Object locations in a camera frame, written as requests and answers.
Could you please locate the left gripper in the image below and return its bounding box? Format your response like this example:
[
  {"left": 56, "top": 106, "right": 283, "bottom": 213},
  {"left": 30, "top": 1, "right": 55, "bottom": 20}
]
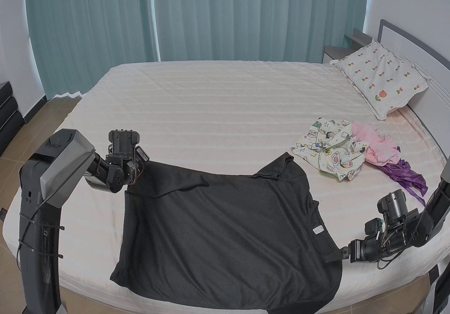
[{"left": 125, "top": 146, "right": 150, "bottom": 183}]

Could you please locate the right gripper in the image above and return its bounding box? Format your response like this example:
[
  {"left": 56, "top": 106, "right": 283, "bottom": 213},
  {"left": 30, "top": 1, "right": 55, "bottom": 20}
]
[{"left": 350, "top": 235, "right": 385, "bottom": 264}]

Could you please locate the black T-shirt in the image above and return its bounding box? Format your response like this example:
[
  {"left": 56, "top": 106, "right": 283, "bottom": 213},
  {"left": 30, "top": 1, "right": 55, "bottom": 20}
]
[{"left": 110, "top": 152, "right": 343, "bottom": 314}]

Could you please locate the bed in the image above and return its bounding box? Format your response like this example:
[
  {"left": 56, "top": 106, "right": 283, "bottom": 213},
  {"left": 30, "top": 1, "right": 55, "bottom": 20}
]
[{"left": 4, "top": 18, "right": 450, "bottom": 314}]

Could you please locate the purple garment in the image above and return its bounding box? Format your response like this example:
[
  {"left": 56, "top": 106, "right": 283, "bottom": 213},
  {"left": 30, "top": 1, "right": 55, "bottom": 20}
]
[{"left": 381, "top": 160, "right": 429, "bottom": 205}]

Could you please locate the pink garment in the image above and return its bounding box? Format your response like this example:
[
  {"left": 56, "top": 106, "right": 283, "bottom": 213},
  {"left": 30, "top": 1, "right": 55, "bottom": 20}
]
[{"left": 352, "top": 121, "right": 402, "bottom": 167}]

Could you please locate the white printed pyjama top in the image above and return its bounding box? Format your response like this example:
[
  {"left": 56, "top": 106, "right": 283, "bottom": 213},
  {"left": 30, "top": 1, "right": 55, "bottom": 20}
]
[{"left": 290, "top": 117, "right": 368, "bottom": 182}]

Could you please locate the black chest of drawers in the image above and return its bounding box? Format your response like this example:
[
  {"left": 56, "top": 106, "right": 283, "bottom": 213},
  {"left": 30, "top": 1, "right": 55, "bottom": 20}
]
[{"left": 0, "top": 81, "right": 25, "bottom": 158}]

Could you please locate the blue-green curtain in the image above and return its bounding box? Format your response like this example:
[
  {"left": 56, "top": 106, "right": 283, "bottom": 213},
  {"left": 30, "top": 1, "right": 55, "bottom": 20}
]
[
  {"left": 25, "top": 0, "right": 162, "bottom": 100},
  {"left": 153, "top": 0, "right": 370, "bottom": 62}
]

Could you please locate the white printed pillow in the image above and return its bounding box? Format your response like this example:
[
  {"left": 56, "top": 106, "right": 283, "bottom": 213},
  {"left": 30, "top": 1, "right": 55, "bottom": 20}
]
[{"left": 334, "top": 40, "right": 430, "bottom": 120}]

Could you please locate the grey bedside table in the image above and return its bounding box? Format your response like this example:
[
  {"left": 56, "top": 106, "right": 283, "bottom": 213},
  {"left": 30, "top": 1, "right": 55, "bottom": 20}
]
[{"left": 323, "top": 28, "right": 374, "bottom": 64}]

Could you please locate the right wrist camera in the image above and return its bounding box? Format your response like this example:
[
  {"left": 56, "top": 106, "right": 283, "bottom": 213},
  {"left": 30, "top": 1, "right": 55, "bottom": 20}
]
[{"left": 364, "top": 219, "right": 384, "bottom": 236}]

